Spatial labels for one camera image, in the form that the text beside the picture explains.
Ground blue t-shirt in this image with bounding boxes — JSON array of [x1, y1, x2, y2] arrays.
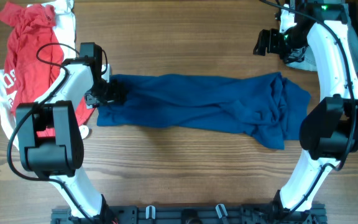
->
[[97, 72, 311, 149]]

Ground white t-shirt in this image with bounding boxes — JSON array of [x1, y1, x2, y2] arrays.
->
[[0, 0, 90, 150]]

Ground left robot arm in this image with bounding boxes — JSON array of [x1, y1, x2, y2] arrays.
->
[[7, 42, 127, 223]]

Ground folded light blue jeans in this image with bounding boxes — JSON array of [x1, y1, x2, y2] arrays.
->
[[286, 0, 358, 72]]

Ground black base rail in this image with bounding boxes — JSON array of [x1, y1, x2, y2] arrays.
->
[[50, 203, 328, 224]]

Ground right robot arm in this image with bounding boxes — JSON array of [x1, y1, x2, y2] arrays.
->
[[254, 1, 358, 223]]

